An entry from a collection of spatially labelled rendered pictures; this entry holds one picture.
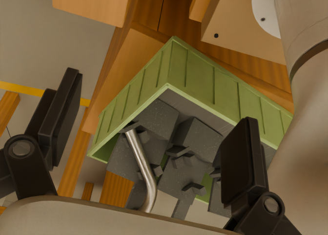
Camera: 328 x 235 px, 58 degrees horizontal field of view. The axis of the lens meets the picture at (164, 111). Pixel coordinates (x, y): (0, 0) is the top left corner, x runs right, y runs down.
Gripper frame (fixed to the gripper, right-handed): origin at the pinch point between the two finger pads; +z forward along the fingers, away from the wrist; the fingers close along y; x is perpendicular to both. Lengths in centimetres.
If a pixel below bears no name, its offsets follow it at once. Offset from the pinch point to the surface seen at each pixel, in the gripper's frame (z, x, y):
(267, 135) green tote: 36, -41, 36
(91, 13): 39.9, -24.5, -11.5
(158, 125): 39, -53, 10
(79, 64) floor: 130, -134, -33
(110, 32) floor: 130, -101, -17
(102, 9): 39.9, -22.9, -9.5
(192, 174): 35, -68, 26
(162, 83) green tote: 34.7, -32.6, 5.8
